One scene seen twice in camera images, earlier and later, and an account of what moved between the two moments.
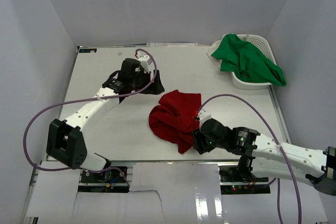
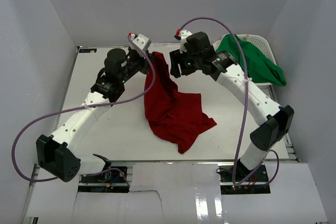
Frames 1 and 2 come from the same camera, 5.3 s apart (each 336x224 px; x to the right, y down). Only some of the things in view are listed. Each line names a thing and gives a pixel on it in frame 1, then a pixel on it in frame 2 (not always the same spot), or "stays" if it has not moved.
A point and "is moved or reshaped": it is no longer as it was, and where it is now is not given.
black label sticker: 87,50 stays
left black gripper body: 155,83 to 143,63
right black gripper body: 198,143 to 176,63
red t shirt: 173,120 is moved or reshaped
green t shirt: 242,59 stays
